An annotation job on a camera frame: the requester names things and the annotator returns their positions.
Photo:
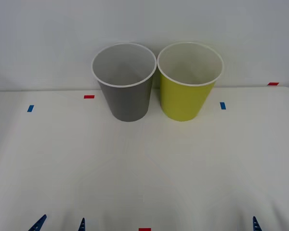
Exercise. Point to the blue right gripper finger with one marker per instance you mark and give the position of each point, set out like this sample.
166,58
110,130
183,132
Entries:
256,225

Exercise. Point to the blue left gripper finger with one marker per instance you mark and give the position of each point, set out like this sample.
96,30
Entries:
82,226
38,223

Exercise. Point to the grey plastic waste bin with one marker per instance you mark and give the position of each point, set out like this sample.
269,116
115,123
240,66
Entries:
130,103

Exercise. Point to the yellow-green plastic waste bin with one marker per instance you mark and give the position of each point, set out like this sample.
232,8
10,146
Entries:
183,101

